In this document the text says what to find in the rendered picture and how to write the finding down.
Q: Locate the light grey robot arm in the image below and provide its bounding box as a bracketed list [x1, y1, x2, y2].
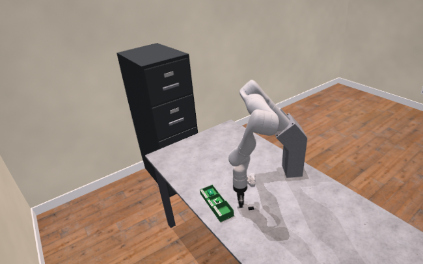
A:
[228, 80, 290, 189]

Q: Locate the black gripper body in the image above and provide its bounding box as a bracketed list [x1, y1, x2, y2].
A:
[233, 186, 247, 198]

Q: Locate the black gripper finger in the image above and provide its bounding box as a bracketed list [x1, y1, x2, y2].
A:
[238, 193, 245, 208]

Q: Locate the green rack of bins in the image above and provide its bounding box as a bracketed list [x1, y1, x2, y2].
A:
[200, 185, 234, 222]

